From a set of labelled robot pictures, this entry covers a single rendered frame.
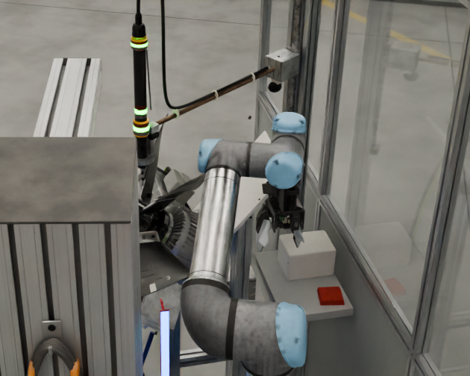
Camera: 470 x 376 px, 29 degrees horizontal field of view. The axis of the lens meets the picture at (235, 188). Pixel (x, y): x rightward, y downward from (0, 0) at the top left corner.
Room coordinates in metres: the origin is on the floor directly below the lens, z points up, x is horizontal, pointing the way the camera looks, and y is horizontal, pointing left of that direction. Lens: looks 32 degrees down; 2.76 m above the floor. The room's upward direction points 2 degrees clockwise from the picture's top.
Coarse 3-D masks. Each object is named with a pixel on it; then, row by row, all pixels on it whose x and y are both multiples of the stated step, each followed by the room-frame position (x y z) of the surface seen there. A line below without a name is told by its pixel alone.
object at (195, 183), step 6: (204, 174) 2.25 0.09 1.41; (192, 180) 2.24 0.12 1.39; (198, 180) 2.21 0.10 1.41; (180, 186) 2.27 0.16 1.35; (186, 186) 2.22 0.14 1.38; (192, 186) 2.18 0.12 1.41; (198, 186) 2.16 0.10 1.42; (174, 192) 2.21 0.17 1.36; (180, 192) 2.33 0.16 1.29; (162, 198) 2.26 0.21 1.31; (168, 198) 2.32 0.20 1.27
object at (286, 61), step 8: (288, 48) 2.75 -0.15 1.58; (296, 48) 2.74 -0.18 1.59; (272, 56) 2.70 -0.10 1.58; (280, 56) 2.70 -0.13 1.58; (288, 56) 2.70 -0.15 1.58; (296, 56) 2.71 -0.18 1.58; (272, 64) 2.68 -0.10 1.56; (280, 64) 2.66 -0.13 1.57; (288, 64) 2.68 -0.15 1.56; (296, 64) 2.71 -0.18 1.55; (272, 72) 2.68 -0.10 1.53; (280, 72) 2.66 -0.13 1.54; (288, 72) 2.68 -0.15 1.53; (296, 72) 2.71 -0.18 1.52; (280, 80) 2.66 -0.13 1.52
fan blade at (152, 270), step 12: (144, 252) 2.15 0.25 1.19; (156, 252) 2.16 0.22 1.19; (168, 252) 2.16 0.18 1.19; (144, 264) 2.10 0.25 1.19; (156, 264) 2.09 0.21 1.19; (168, 264) 2.09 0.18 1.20; (180, 264) 2.09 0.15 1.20; (144, 276) 2.05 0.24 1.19; (156, 276) 2.04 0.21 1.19; (180, 276) 2.02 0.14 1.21; (144, 288) 2.00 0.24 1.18; (156, 288) 1.99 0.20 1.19
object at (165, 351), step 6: (162, 312) 1.89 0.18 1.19; (168, 312) 1.90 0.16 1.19; (162, 318) 1.89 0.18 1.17; (168, 318) 1.90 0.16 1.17; (162, 324) 1.89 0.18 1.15; (168, 324) 1.90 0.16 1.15; (162, 330) 1.89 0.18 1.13; (168, 330) 1.90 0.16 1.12; (162, 336) 1.89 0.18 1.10; (168, 336) 1.90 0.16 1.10; (162, 342) 1.89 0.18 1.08; (168, 342) 1.90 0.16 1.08; (162, 348) 1.89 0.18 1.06; (168, 348) 1.90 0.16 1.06; (162, 354) 1.89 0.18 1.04; (168, 354) 1.90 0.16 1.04; (162, 360) 1.89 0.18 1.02; (168, 360) 1.90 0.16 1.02; (162, 366) 1.89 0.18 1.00; (168, 366) 1.90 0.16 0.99; (162, 372) 1.89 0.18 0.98; (168, 372) 1.90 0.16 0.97
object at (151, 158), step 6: (150, 126) 2.25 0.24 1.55; (156, 126) 2.26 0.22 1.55; (150, 132) 2.25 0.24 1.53; (156, 132) 2.26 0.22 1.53; (150, 138) 2.24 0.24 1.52; (150, 144) 2.24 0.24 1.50; (150, 150) 2.24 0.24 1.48; (150, 156) 2.24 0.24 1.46; (138, 162) 2.20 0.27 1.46; (144, 162) 2.20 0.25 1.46; (150, 162) 2.21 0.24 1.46
